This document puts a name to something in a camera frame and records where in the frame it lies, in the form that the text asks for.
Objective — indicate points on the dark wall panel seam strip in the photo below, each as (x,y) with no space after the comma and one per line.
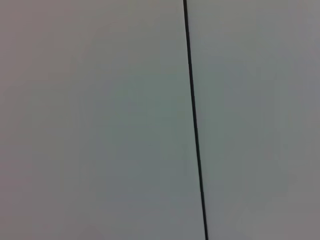
(194,120)

